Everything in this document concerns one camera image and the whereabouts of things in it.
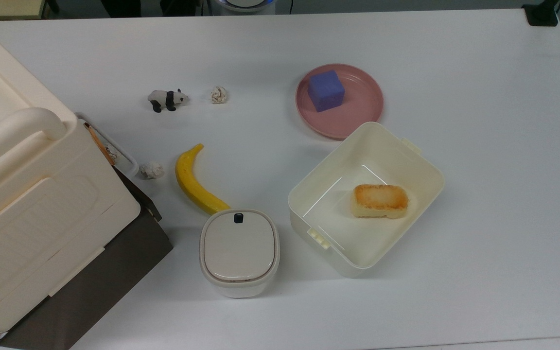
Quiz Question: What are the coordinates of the purple cube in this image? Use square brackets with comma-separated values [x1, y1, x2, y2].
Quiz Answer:
[307, 70, 346, 113]

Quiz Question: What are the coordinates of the pink plate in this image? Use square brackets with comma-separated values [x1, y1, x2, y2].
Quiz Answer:
[295, 64, 384, 141]

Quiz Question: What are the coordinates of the cream open plastic bin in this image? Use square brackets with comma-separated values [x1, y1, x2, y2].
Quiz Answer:
[288, 122, 445, 279]

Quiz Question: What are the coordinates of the small beige lidded trash can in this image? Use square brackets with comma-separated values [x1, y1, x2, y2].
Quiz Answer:
[199, 209, 280, 298]

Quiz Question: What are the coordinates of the yellow toy banana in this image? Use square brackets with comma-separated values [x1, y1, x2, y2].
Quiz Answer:
[175, 143, 232, 215]

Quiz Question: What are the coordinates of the toasted bread piece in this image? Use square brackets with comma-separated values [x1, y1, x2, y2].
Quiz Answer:
[351, 184, 409, 219]

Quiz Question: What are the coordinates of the panda figurine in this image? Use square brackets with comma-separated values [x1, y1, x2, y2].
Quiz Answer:
[147, 88, 190, 113]

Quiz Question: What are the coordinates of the clear tray with pencil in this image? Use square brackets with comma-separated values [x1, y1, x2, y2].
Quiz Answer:
[77, 114, 140, 179]

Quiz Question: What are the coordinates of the dark wood drawer cabinet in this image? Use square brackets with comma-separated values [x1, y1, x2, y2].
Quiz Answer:
[0, 168, 174, 350]

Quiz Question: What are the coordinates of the black table clamp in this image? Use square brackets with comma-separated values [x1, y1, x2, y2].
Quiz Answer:
[522, 0, 560, 27]

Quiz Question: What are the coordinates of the light wood side table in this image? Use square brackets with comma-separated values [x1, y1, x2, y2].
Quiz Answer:
[0, 0, 47, 21]

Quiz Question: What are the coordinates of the cream storage box with handles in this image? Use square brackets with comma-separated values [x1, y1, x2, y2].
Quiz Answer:
[0, 15, 141, 333]

